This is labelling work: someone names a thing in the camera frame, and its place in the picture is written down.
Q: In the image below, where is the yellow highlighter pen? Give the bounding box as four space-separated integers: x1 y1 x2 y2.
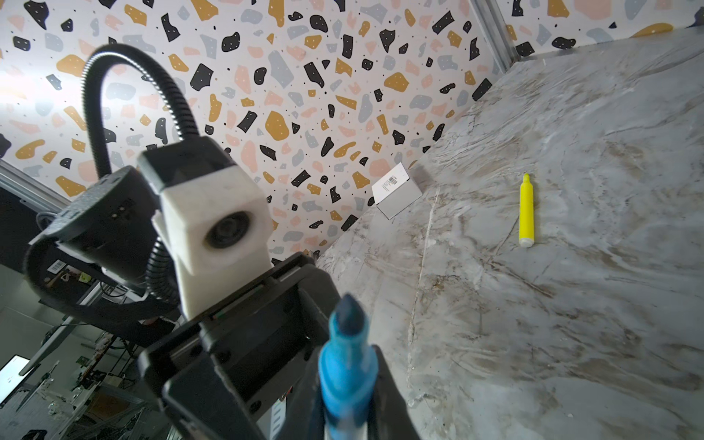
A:
519 173 535 248

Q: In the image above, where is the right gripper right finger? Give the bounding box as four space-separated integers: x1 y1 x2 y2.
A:
368 345 421 440

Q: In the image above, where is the white small box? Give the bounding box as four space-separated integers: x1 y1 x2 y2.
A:
372 163 423 220

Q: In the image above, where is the computer monitor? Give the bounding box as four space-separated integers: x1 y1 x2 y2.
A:
0 355 30 404

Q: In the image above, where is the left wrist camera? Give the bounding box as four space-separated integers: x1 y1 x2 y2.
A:
137 137 273 319

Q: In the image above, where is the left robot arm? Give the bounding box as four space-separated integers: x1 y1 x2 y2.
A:
25 163 339 439

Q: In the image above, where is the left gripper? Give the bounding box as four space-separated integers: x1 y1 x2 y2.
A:
137 253 340 439

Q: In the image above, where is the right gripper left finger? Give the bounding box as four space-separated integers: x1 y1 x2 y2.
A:
277 351 325 440

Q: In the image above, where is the blue highlighter pen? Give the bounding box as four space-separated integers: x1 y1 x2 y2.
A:
318 294 379 439

